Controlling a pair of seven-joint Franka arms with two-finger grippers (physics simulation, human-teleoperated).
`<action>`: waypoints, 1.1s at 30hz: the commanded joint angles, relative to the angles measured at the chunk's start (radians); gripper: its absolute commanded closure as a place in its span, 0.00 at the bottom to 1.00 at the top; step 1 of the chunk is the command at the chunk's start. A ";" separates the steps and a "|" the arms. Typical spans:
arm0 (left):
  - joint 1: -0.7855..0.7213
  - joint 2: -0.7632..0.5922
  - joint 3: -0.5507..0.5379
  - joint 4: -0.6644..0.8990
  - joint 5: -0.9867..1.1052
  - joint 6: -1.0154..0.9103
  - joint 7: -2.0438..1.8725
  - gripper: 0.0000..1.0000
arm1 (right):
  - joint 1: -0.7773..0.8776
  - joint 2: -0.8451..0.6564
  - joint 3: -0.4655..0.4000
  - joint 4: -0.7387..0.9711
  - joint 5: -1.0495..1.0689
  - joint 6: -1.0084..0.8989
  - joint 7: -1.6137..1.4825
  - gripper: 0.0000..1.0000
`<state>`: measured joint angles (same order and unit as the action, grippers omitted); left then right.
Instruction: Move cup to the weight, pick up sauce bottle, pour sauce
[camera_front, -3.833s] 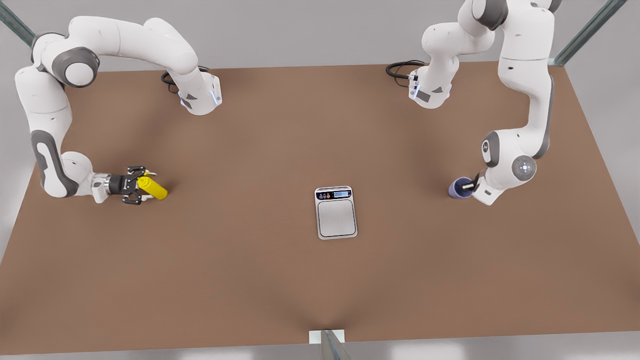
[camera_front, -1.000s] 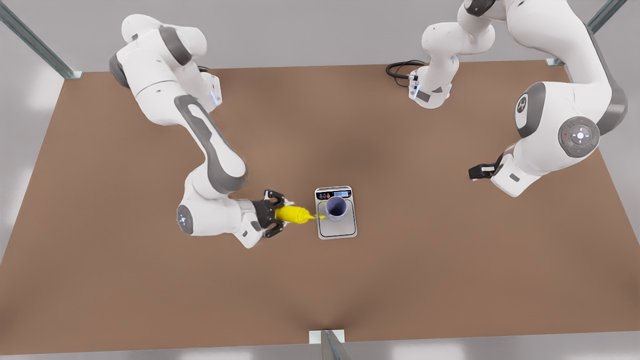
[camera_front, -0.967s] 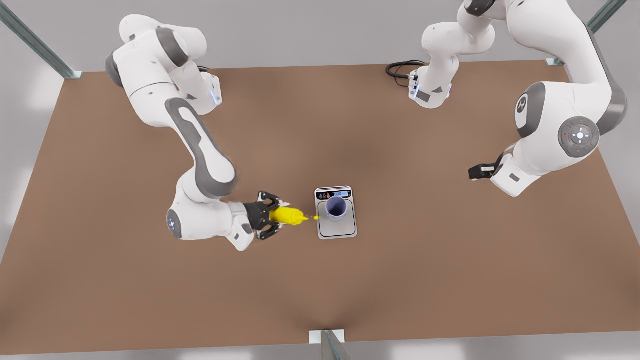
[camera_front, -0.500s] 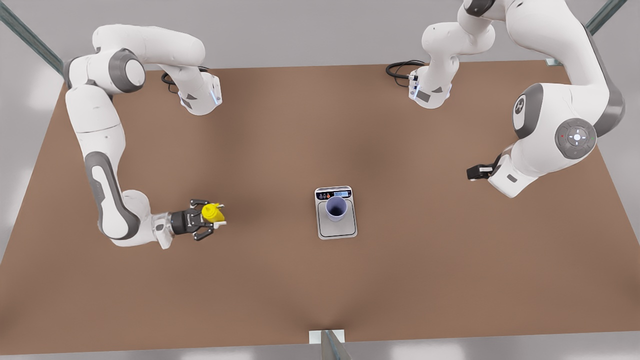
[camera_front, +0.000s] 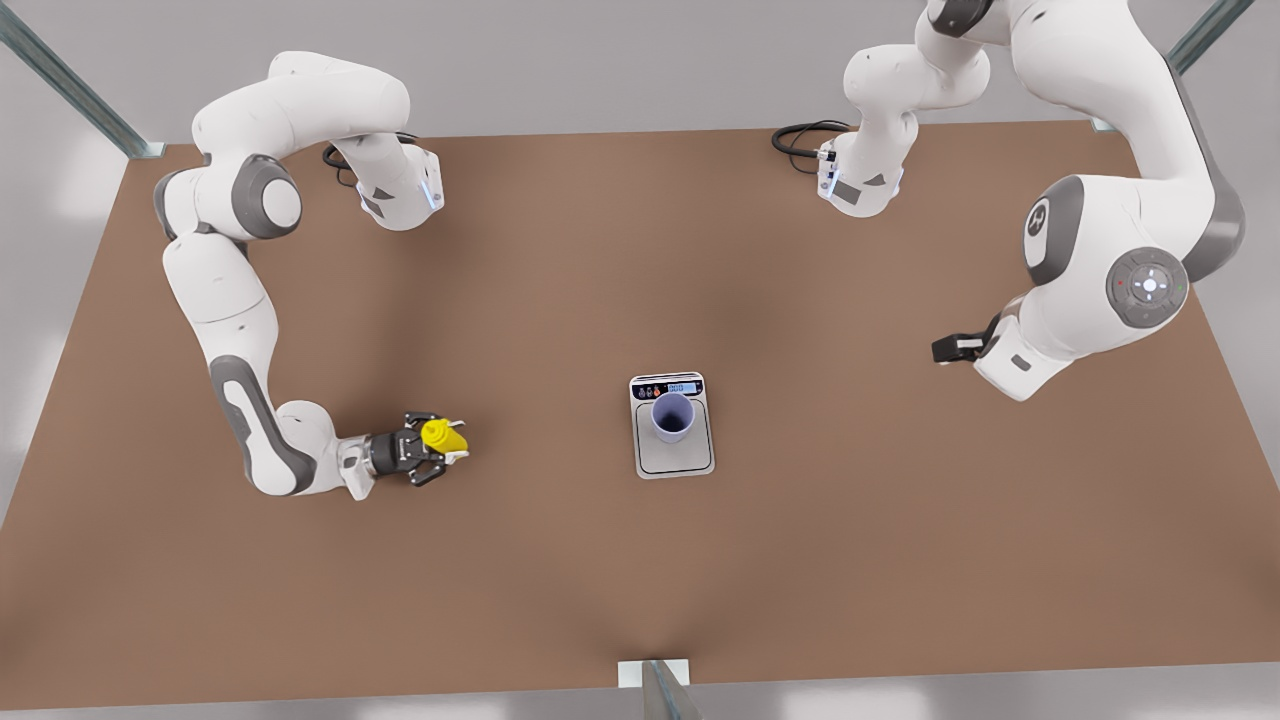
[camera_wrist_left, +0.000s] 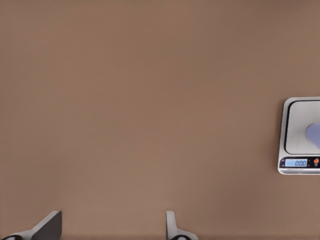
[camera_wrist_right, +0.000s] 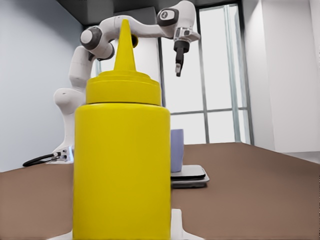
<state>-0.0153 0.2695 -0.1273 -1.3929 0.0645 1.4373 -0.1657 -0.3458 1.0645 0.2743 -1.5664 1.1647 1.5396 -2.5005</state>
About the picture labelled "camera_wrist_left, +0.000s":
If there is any silver digital kitchen scale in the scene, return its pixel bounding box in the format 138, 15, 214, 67
277, 96, 320, 176

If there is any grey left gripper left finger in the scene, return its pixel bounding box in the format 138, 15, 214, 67
0, 210, 63, 240

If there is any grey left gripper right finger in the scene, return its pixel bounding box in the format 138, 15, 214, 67
165, 210, 199, 240

